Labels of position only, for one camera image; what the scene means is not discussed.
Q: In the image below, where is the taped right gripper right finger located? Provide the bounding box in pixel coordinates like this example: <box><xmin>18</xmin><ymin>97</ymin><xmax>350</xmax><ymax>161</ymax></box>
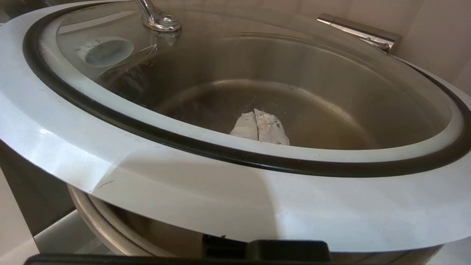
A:
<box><xmin>254</xmin><ymin>108</ymin><xmax>290</xmax><ymax>146</ymax></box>

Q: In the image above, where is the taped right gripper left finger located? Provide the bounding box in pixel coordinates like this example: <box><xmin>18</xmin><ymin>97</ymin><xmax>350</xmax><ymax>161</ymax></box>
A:
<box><xmin>201</xmin><ymin>111</ymin><xmax>258</xmax><ymax>259</ymax></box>

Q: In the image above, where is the glass lid with white rim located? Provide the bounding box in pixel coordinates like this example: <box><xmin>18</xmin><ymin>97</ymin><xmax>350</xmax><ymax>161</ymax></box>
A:
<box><xmin>0</xmin><ymin>0</ymin><xmax>471</xmax><ymax>255</ymax></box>

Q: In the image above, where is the white pot with steel insert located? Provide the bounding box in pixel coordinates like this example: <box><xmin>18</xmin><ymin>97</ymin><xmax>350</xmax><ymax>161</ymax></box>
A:
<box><xmin>34</xmin><ymin>184</ymin><xmax>444</xmax><ymax>265</ymax></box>

